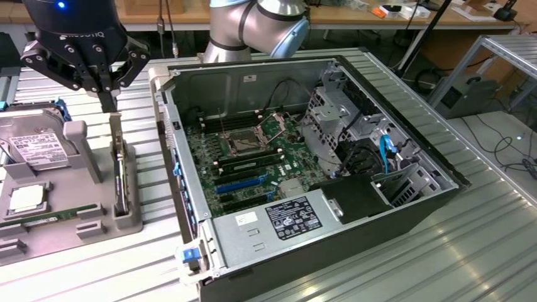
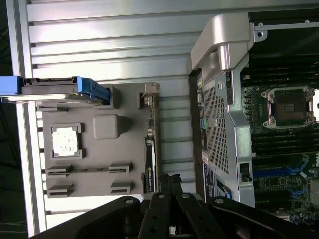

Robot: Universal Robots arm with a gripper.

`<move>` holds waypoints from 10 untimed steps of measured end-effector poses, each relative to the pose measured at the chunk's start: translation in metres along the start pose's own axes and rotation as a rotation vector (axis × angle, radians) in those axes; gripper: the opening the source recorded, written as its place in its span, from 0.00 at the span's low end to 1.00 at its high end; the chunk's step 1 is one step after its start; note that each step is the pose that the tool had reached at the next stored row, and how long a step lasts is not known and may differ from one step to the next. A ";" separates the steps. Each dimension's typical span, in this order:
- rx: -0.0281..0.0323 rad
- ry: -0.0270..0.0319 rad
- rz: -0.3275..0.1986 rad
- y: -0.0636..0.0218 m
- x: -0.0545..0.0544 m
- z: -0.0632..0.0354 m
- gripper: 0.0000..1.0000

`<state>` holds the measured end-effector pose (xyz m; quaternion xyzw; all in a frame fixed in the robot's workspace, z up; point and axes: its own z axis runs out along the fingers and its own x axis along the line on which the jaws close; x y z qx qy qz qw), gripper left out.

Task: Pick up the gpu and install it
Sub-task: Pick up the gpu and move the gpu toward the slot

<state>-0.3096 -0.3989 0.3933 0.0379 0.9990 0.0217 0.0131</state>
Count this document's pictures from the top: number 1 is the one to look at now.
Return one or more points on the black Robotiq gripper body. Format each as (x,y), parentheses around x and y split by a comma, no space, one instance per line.
(80,31)

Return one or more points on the graphics card with metal bracket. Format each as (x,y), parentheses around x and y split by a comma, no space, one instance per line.
(117,132)

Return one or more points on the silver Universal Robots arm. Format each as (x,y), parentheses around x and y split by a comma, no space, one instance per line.
(252,28)

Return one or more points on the blue disk caddy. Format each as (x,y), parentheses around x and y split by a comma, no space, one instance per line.
(62,108)

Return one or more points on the silver hard disk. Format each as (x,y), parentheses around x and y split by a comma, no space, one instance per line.
(33,144)

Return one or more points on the thin metal locking lever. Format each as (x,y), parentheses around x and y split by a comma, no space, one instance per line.
(222,121)

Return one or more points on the CPU socket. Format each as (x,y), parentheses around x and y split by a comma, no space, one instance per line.
(242,141)

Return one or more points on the metal socket cover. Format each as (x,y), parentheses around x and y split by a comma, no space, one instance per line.
(274,124)

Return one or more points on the blue card retention clips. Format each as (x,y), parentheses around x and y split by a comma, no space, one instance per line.
(184,188)

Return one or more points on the black labelled RAM stick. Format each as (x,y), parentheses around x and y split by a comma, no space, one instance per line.
(249,163)

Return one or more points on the grey plastic parts rack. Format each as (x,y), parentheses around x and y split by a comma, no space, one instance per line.
(100,195)

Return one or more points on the silver CPU chip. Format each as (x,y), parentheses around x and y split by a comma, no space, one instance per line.
(26,199)

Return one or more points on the black expansion slot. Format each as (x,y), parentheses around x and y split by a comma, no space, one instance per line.
(242,199)
(238,178)
(246,206)

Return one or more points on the green motherboard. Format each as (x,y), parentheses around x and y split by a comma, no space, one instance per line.
(289,151)

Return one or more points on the blue expansion slot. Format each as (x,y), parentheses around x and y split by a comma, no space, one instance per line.
(242,185)

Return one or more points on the green RAM stick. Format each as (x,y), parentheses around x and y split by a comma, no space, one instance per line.
(58,216)

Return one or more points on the silver disk bay cage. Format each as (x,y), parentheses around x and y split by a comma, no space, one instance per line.
(330,113)

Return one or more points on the wooden desk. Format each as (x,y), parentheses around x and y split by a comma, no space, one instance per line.
(355,19)

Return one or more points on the silver chipset heatsink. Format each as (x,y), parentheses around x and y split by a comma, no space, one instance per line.
(290,186)

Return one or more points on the orange and white box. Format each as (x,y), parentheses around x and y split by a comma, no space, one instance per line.
(379,11)

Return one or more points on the blue case latch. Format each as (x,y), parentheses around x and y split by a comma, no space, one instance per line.
(188,255)

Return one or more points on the silver power supply unit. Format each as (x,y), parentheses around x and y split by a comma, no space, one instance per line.
(252,239)

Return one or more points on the white flat box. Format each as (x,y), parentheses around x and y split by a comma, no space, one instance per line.
(414,12)

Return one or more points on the black tripod pole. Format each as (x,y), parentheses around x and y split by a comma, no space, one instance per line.
(431,22)

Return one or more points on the grey perforated disk bay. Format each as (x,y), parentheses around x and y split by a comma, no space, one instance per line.
(414,185)

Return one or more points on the open black PC case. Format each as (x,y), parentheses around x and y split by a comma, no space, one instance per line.
(335,267)

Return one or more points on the white paper sheets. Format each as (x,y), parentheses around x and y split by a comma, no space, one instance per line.
(473,14)

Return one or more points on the small brown box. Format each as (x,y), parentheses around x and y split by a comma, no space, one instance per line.
(482,3)

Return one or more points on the small black speaker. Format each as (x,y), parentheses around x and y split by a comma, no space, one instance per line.
(505,14)

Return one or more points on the black chassis intrusion switch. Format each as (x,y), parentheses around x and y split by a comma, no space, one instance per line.
(176,125)

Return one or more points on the aluminium profile frame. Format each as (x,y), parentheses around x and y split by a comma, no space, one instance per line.
(513,55)

